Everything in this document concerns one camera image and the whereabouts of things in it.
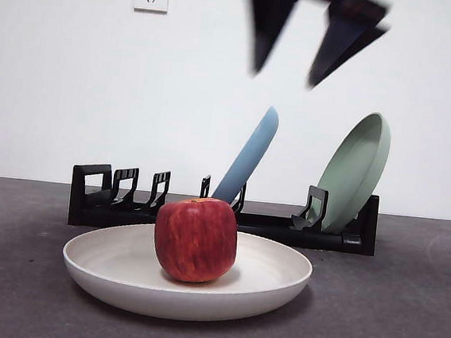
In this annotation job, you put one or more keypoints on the light blue round plate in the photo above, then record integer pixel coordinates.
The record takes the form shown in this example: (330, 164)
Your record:
(255, 148)

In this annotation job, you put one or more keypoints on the cream yellow round plate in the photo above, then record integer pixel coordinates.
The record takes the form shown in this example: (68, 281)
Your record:
(112, 270)

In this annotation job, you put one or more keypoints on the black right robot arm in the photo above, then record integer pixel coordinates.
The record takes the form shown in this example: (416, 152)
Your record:
(357, 0)

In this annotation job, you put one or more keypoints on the black plastic plate rack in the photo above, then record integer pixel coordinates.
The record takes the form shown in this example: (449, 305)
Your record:
(283, 230)

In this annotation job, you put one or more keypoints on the light green round plate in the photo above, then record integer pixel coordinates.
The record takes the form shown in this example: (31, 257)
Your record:
(353, 169)

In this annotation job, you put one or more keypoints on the red apple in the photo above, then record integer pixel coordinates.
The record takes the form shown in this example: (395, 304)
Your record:
(196, 242)

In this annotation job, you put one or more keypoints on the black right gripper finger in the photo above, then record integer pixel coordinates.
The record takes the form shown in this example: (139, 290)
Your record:
(270, 17)
(341, 44)

